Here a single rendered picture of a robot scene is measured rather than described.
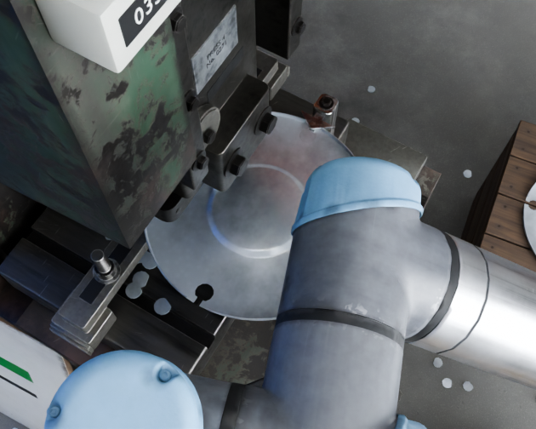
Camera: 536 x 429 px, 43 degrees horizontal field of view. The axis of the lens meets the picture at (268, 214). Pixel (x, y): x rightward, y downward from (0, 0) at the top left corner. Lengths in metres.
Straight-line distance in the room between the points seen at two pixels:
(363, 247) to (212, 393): 0.11
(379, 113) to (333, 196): 1.50
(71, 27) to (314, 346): 0.20
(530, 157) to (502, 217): 0.16
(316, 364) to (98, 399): 0.11
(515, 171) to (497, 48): 0.71
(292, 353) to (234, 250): 0.47
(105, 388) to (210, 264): 0.50
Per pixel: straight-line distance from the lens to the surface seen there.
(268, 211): 0.84
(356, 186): 0.39
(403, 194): 0.41
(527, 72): 2.08
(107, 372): 0.34
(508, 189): 1.43
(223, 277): 0.82
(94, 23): 0.30
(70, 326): 0.88
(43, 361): 1.12
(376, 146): 1.07
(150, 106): 0.45
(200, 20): 0.57
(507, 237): 1.39
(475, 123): 1.93
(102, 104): 0.40
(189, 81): 0.51
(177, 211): 0.75
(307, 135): 0.90
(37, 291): 0.94
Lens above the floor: 1.55
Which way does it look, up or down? 65 degrees down
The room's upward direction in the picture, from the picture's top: straight up
